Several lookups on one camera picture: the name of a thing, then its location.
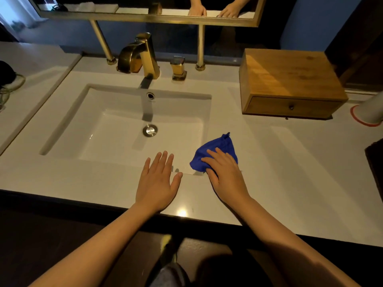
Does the white cylinder with red base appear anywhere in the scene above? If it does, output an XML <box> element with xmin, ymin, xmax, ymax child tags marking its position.
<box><xmin>350</xmin><ymin>91</ymin><xmax>383</xmax><ymax>127</ymax></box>

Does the white rectangular sink basin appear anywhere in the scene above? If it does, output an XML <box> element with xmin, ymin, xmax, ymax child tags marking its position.
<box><xmin>39</xmin><ymin>84</ymin><xmax>212</xmax><ymax>175</ymax></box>

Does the person's right hand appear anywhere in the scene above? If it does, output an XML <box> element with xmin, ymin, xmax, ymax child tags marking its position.
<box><xmin>201</xmin><ymin>147</ymin><xmax>251</xmax><ymax>210</ymax></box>

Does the person's left hand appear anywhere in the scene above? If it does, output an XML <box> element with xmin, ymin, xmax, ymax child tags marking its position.
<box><xmin>135</xmin><ymin>151</ymin><xmax>183</xmax><ymax>214</ymax></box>

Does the blue cleaning cloth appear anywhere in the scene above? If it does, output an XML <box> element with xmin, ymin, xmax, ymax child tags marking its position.
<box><xmin>190</xmin><ymin>132</ymin><xmax>238</xmax><ymax>173</ymax></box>

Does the gold mirror support post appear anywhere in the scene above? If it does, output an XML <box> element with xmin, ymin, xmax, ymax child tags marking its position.
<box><xmin>89</xmin><ymin>20</ymin><xmax>118</xmax><ymax>65</ymax></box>
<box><xmin>195</xmin><ymin>24</ymin><xmax>206</xmax><ymax>71</ymax></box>

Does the gold faucet spout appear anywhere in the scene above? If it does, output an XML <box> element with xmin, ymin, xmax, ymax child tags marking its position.
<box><xmin>117</xmin><ymin>32</ymin><xmax>160</xmax><ymax>80</ymax></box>

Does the person's right forearm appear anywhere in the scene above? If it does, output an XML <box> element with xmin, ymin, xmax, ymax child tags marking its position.
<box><xmin>229</xmin><ymin>197</ymin><xmax>361</xmax><ymax>287</ymax></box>

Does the gold framed mirror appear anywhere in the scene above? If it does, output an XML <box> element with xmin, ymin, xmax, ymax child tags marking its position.
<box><xmin>26</xmin><ymin>0</ymin><xmax>268</xmax><ymax>28</ymax></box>

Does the wooden drawer box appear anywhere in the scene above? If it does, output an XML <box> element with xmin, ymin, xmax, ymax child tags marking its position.
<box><xmin>239</xmin><ymin>48</ymin><xmax>349</xmax><ymax>119</ymax></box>

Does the black hair dryer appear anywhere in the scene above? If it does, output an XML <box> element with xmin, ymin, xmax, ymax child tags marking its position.
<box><xmin>0</xmin><ymin>60</ymin><xmax>26</xmax><ymax>112</ymax></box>

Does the person's left forearm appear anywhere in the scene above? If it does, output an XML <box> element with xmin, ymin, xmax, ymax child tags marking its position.
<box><xmin>28</xmin><ymin>202</ymin><xmax>160</xmax><ymax>287</ymax></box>

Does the person's shoe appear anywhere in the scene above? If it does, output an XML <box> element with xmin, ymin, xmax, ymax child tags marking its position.
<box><xmin>159</xmin><ymin>234</ymin><xmax>184</xmax><ymax>266</ymax></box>

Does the gold faucet handle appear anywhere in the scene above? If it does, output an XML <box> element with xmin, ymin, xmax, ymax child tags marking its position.
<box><xmin>170</xmin><ymin>56</ymin><xmax>188</xmax><ymax>81</ymax></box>

